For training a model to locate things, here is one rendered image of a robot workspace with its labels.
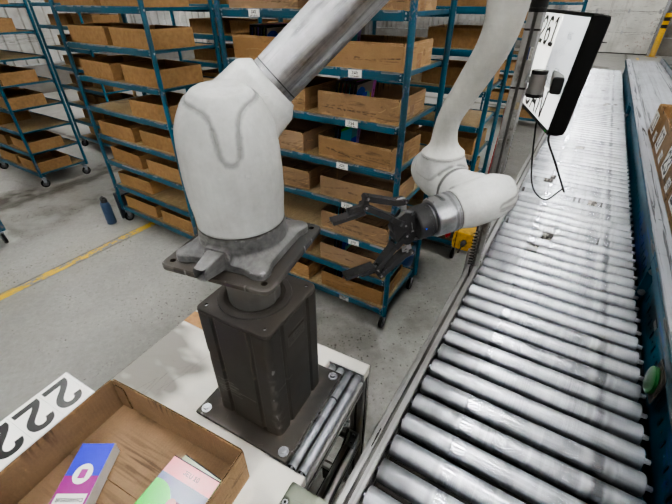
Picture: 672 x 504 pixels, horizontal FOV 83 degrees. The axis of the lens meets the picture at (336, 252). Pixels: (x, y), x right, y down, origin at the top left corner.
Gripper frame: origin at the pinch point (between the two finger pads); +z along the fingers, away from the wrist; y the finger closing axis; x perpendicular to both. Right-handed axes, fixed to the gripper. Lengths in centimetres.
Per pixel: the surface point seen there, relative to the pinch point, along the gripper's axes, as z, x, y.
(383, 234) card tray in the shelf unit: -41, -87, -52
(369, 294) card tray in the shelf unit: -31, -97, -92
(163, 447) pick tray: 50, 4, -31
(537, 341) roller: -51, 3, -50
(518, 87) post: -67, -29, 14
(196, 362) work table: 43, -19, -30
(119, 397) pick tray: 59, -10, -24
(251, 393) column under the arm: 28.0, 6.6, -22.7
